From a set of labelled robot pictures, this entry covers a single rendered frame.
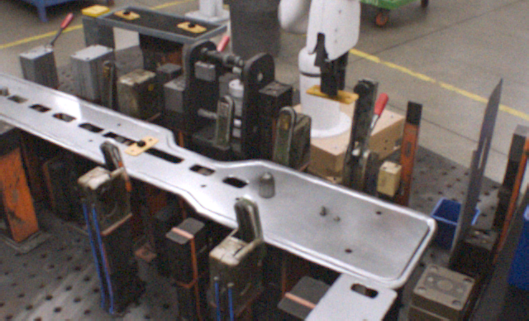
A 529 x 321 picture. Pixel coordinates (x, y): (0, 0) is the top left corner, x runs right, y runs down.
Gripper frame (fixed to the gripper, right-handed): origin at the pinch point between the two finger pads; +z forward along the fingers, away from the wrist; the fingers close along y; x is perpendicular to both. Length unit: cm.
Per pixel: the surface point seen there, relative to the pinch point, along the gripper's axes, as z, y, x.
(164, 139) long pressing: 27, -5, -45
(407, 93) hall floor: 128, -273, -73
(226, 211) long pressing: 27.5, 9.3, -16.1
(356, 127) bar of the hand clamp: 15.9, -14.6, -1.1
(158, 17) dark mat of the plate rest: 12, -37, -73
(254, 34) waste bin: 106, -262, -192
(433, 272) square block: 21.6, 11.5, 24.7
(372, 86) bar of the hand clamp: 6.6, -15.1, 1.2
